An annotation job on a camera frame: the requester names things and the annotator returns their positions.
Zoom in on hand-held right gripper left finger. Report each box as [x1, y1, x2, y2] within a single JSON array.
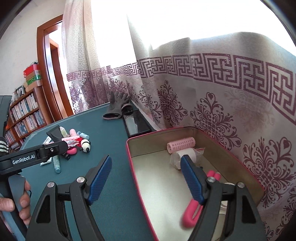
[[27, 155, 112, 241]]

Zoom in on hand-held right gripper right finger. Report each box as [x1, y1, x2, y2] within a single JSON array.
[[180, 155, 269, 241]]

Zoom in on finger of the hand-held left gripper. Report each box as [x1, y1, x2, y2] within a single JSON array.
[[38, 141, 69, 160]]

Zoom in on white sachet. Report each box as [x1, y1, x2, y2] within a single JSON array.
[[40, 136, 53, 166]]

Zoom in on red white striped wrapper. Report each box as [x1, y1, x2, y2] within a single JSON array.
[[61, 136, 80, 147]]

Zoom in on panda toy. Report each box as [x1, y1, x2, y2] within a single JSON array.
[[80, 139, 91, 154]]

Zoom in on pink tin box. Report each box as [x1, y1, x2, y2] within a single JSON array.
[[126, 126, 265, 241]]

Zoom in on person's left hand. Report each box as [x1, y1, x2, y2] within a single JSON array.
[[0, 180, 31, 224]]

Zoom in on teal glitter tube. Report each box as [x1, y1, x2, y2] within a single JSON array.
[[53, 155, 61, 174]]

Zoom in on white roll in plastic bag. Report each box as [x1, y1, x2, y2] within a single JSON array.
[[170, 148, 205, 171]]

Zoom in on wooden bookshelf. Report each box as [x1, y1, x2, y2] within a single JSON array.
[[5, 85, 53, 151]]

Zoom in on rows of books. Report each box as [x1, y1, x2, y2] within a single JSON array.
[[6, 93, 45, 149]]

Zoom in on black tablet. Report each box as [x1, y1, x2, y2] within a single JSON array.
[[121, 109, 152, 137]]

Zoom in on green box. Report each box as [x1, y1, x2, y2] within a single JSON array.
[[25, 74, 42, 86]]

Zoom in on red box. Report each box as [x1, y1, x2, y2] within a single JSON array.
[[23, 64, 40, 78]]

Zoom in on sheer patterned curtain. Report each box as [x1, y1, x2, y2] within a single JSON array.
[[61, 0, 139, 114]]

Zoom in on patterned cream curtain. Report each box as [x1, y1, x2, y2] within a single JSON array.
[[127, 14, 296, 241]]

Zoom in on black white striped strap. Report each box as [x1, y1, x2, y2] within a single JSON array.
[[0, 137, 10, 153]]

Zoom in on wooden door frame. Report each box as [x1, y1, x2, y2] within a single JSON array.
[[37, 20, 74, 126]]

